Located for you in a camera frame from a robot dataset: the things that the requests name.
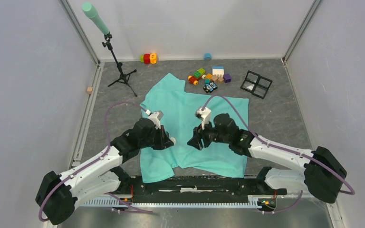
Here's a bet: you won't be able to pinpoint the white cable duct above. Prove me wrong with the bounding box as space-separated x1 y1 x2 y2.
81 196 262 209

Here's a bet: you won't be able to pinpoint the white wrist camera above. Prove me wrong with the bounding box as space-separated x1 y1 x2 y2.
145 109 163 129
195 107 211 130

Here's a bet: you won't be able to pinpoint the yellow landscape brooch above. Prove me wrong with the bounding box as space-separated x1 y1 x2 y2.
170 137 176 145

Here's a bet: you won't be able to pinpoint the black display case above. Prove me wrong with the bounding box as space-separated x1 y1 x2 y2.
240 70 260 93
252 76 273 99

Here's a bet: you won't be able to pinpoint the left black display case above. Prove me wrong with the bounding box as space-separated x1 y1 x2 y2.
240 70 260 93

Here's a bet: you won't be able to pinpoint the purple cube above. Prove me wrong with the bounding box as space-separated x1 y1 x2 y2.
223 74 231 83

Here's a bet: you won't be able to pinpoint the small tan wooden blocks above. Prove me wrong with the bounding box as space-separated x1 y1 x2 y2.
211 75 224 83

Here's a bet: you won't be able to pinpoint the right black display case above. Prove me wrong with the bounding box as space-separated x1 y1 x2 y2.
252 76 273 99

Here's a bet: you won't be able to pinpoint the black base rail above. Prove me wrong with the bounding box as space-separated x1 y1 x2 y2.
114 175 288 203

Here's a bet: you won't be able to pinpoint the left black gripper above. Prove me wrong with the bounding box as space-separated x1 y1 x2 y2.
139 125 173 150

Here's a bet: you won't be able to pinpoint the green microphone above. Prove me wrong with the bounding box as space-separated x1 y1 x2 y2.
82 2 110 35

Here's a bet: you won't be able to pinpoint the blue white block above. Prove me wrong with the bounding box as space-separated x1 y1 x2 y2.
212 66 224 76

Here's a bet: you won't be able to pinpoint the black owl toy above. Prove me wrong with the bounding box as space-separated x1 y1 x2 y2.
203 81 218 93

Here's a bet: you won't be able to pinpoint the small wooden cube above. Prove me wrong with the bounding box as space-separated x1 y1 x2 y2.
86 87 93 95

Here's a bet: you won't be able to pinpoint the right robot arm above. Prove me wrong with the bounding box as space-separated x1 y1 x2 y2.
187 114 347 203

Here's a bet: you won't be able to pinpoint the blue round toy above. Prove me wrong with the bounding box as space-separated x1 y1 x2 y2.
203 53 212 60

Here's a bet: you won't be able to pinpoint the black tripod stand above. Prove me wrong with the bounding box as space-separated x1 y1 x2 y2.
102 32 137 97

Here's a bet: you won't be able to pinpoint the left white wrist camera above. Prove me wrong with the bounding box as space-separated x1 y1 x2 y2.
145 109 163 129

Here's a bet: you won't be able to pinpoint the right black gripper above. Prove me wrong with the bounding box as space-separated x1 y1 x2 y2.
187 117 231 150

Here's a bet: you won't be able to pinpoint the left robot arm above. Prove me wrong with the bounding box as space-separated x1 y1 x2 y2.
35 118 176 225

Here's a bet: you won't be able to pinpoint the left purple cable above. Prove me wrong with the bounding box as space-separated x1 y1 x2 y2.
38 101 154 222

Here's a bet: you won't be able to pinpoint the purple cable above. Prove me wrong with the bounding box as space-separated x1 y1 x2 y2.
201 94 355 215
38 101 154 222

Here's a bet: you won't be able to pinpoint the teal t-shirt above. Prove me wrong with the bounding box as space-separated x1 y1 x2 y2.
139 73 250 184

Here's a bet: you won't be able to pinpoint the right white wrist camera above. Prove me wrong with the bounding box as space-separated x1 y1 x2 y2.
195 107 211 130

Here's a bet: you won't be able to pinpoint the red orange green toy rings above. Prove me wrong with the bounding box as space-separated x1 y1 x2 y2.
139 53 158 65

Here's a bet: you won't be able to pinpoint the colourful toy brick train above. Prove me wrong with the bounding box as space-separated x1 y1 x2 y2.
187 68 213 85

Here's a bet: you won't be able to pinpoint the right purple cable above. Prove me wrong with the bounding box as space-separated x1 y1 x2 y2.
201 94 355 215

